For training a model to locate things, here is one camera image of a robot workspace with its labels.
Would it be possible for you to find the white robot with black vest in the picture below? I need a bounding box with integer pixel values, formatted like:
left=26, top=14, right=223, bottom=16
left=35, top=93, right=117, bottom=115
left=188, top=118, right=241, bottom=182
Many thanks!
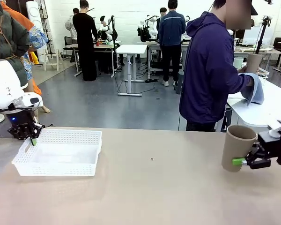
left=137, top=15, right=160, bottom=43

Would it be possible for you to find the white black humanoid robot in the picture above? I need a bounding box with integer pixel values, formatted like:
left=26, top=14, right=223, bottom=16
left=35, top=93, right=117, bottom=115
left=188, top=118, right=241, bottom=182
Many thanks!
left=98, top=15, right=119, bottom=43

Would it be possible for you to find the grey plastic stool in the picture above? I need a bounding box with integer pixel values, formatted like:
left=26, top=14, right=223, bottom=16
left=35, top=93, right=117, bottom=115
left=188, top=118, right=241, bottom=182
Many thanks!
left=175, top=71, right=185, bottom=95

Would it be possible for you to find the person in light hoodie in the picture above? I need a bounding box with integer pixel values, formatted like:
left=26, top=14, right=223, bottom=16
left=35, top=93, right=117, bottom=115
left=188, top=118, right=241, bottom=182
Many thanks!
left=65, top=8, right=80, bottom=44

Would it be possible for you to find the black office chair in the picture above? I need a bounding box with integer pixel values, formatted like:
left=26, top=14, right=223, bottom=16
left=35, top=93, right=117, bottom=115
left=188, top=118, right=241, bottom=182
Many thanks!
left=63, top=36, right=75, bottom=61

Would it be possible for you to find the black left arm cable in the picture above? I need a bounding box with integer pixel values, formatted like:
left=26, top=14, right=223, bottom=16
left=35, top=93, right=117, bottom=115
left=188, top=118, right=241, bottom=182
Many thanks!
left=0, top=103, right=44, bottom=115

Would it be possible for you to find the brown top desk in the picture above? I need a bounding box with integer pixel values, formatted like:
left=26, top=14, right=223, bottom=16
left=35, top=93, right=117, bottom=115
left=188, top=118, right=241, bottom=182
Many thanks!
left=64, top=42, right=121, bottom=78

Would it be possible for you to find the white tower appliance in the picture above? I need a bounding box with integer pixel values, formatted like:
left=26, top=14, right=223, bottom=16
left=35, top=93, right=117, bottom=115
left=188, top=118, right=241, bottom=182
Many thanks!
left=25, top=1, right=49, bottom=63

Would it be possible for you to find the wooden top white desk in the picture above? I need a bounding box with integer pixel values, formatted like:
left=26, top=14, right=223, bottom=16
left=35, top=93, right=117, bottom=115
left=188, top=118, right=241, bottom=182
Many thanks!
left=146, top=41, right=190, bottom=79

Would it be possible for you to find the person in black clothes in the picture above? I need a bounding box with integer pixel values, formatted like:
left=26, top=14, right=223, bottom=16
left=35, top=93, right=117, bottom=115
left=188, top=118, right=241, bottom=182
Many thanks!
left=72, top=0, right=99, bottom=82

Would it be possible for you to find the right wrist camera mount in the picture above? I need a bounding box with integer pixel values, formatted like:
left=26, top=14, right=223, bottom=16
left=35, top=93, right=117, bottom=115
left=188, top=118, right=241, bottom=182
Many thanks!
left=266, top=119, right=281, bottom=138

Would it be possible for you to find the person in navy jacket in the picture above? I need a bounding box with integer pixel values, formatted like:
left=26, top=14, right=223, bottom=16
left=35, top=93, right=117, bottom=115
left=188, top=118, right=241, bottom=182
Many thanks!
left=158, top=0, right=187, bottom=87

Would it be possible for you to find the person in purple hoodie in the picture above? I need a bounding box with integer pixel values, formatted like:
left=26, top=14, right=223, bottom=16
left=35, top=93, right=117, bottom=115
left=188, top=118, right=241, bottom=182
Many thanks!
left=179, top=0, right=258, bottom=132

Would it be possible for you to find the black-haired person in dark top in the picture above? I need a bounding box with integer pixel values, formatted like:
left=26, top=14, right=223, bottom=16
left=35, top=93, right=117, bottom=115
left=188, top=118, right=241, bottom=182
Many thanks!
left=156, top=7, right=167, bottom=36

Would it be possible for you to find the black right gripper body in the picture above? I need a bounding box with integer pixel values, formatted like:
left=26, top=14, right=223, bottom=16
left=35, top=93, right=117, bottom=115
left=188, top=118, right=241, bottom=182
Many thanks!
left=257, top=131, right=281, bottom=160

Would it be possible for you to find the white wooden step stool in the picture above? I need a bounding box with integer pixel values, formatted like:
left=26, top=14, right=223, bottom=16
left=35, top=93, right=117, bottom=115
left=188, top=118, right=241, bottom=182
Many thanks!
left=42, top=48, right=61, bottom=72

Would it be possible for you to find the white perforated plastic basket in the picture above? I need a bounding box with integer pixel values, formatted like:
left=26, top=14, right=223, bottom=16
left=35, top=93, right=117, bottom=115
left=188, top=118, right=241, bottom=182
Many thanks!
left=12, top=129, right=103, bottom=176

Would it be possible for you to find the blue cleaning cloth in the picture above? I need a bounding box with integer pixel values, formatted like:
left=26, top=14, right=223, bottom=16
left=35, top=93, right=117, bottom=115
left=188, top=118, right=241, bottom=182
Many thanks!
left=238, top=72, right=265, bottom=105

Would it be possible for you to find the mannequin in orange blue clothes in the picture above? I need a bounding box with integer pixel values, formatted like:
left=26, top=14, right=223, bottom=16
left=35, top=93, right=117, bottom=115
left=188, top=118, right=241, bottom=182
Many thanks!
left=1, top=0, right=51, bottom=113

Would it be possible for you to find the white standing desk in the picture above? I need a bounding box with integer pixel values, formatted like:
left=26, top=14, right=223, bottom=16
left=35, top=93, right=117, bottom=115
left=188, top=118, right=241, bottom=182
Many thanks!
left=116, top=44, right=148, bottom=97

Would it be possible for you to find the white wire basket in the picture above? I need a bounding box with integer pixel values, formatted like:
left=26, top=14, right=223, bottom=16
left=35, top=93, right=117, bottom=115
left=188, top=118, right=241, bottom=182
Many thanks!
left=257, top=67, right=270, bottom=82

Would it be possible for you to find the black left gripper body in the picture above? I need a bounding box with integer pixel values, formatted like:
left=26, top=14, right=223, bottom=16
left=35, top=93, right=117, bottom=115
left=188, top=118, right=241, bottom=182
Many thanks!
left=5, top=109, right=37, bottom=132

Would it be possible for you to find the black tripod stand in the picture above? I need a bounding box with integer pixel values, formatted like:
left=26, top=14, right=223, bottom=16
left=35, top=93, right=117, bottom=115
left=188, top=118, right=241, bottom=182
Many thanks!
left=255, top=15, right=272, bottom=54

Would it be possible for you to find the figure in olive padded jacket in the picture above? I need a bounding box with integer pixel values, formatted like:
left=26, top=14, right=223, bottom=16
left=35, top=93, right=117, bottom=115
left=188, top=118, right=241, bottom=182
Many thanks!
left=0, top=0, right=30, bottom=91

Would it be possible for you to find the white side table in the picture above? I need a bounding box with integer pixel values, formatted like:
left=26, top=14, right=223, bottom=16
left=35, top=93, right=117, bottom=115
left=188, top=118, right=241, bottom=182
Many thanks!
left=226, top=78, right=281, bottom=128

